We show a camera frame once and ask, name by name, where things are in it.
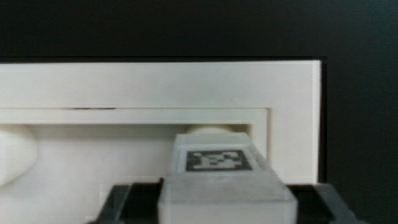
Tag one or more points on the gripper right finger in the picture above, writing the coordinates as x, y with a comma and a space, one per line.
344, 216

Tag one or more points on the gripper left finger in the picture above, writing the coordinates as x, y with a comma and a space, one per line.
111, 213

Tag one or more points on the white table leg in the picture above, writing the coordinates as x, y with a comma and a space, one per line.
223, 189

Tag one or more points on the white square tabletop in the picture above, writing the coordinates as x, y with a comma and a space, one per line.
92, 117

